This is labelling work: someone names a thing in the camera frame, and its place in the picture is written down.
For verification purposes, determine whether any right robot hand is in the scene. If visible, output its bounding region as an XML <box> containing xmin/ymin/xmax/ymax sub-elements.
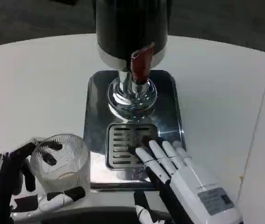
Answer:
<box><xmin>128</xmin><ymin>139</ymin><xmax>244</xmax><ymax>224</ymax></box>

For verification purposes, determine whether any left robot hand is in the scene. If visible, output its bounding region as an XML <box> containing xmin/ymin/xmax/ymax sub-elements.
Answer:
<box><xmin>0</xmin><ymin>138</ymin><xmax>86</xmax><ymax>224</ymax></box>

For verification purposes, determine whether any clear ribbed glass cup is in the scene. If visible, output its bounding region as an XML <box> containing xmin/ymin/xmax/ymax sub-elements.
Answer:
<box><xmin>29</xmin><ymin>133</ymin><xmax>91</xmax><ymax>195</ymax></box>

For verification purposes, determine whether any slotted steel drip grid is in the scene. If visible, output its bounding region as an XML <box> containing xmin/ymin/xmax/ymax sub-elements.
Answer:
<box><xmin>105</xmin><ymin>123</ymin><xmax>161</xmax><ymax>171</ymax></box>

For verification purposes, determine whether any steel drip tray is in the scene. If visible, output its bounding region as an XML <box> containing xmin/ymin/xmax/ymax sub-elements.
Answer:
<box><xmin>83</xmin><ymin>69</ymin><xmax>187</xmax><ymax>192</ymax></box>

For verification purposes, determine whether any red dispenser tap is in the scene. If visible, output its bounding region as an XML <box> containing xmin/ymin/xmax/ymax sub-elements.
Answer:
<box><xmin>131</xmin><ymin>42</ymin><xmax>156</xmax><ymax>84</ymax></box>

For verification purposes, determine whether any black drink dispenser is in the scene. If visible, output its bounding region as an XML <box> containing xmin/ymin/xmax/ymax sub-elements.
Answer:
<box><xmin>95</xmin><ymin>0</ymin><xmax>169</xmax><ymax>122</ymax></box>

